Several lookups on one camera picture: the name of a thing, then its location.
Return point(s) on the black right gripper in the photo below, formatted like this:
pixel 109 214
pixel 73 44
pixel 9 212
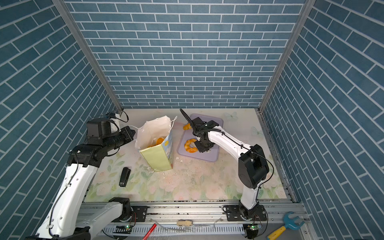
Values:
pixel 201 149

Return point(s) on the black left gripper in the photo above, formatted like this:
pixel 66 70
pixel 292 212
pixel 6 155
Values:
pixel 128 137

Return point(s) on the long twisted fake bread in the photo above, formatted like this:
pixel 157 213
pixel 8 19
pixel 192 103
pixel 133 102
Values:
pixel 187 127

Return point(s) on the ring donut fake bread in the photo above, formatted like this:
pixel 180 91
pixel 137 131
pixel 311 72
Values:
pixel 190 146

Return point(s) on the small round fake bun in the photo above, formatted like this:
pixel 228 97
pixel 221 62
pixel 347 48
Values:
pixel 157 142

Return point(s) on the white green paper bag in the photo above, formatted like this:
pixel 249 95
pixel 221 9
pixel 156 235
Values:
pixel 160 157

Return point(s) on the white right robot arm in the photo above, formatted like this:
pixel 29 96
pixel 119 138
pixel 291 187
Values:
pixel 252 164

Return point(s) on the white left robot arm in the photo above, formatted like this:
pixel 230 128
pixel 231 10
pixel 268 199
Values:
pixel 82 165

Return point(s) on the black stapler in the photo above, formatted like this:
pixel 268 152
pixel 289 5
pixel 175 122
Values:
pixel 125 174

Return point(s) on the red marker pen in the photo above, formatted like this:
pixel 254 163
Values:
pixel 147 235

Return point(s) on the blue yellow toy wrench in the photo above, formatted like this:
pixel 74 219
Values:
pixel 289 223

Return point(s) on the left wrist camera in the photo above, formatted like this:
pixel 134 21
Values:
pixel 100 128

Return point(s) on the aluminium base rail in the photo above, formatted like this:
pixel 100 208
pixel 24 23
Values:
pixel 207 217

